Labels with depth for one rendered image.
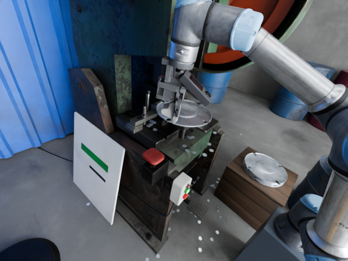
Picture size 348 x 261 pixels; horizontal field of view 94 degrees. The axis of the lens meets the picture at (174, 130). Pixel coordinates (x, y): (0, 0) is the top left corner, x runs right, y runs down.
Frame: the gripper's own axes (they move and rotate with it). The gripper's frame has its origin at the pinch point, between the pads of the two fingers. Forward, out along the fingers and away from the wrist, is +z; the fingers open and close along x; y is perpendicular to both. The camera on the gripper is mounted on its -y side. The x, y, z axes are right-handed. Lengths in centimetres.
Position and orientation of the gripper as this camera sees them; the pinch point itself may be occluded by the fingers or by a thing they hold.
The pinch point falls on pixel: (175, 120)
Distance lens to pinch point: 57.1
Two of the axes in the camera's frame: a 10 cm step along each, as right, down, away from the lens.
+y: -9.7, -2.5, 0.4
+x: -1.9, 5.9, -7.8
